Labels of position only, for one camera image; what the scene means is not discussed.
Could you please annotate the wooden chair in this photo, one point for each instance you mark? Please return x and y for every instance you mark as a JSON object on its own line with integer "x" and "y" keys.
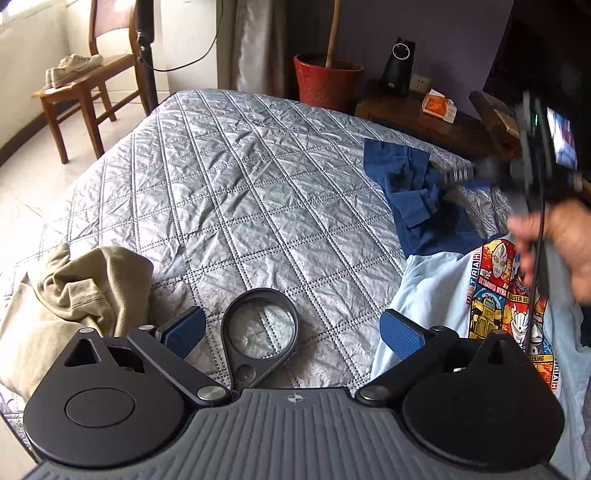
{"x": 83, "y": 85}

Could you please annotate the black standing fan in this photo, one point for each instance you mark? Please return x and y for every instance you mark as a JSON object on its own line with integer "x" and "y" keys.
{"x": 147, "y": 46}

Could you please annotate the orange tissue pack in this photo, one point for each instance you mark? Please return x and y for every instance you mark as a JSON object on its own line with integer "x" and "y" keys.
{"x": 436, "y": 104}

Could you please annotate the black speaker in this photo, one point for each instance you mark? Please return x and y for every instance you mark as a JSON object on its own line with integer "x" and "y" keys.
{"x": 397, "y": 74}

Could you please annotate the black magnifying glass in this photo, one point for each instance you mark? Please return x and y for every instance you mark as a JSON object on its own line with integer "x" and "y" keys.
{"x": 238, "y": 364}

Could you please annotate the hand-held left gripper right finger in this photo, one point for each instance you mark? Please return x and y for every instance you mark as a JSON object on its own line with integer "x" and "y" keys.
{"x": 401, "y": 334}

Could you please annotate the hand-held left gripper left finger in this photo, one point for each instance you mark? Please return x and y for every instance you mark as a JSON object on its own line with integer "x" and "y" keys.
{"x": 184, "y": 328}

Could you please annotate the beige garment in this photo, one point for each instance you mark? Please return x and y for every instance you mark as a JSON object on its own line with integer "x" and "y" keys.
{"x": 69, "y": 300}

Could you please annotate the beige curtain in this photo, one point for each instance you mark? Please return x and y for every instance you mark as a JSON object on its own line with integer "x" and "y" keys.
{"x": 263, "y": 46}

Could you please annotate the dark wooden side table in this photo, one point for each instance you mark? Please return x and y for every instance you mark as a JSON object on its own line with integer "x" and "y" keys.
{"x": 397, "y": 110}

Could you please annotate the green potted tree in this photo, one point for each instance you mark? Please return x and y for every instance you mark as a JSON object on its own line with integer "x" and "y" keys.
{"x": 333, "y": 37}

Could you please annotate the black flat screen television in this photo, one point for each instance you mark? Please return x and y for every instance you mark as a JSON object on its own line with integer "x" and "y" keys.
{"x": 545, "y": 46}

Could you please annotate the white wall socket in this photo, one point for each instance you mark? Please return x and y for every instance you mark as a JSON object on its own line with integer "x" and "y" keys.
{"x": 420, "y": 82}

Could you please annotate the grey quilted bedspread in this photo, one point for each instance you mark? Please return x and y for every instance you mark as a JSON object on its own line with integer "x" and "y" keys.
{"x": 231, "y": 184}

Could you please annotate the light blue navy printed T-shirt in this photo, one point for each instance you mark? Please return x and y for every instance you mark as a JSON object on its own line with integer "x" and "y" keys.
{"x": 438, "y": 277}

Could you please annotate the red plant pot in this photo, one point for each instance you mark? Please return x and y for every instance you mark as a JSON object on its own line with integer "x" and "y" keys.
{"x": 323, "y": 90}

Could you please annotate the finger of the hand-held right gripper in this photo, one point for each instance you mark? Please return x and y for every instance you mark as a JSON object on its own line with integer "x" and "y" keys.
{"x": 457, "y": 175}

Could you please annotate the beige sneaker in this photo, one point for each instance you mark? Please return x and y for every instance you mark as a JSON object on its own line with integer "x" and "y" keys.
{"x": 60, "y": 76}
{"x": 83, "y": 62}

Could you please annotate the person's right hand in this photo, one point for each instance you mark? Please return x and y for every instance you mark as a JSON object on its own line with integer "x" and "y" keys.
{"x": 575, "y": 240}

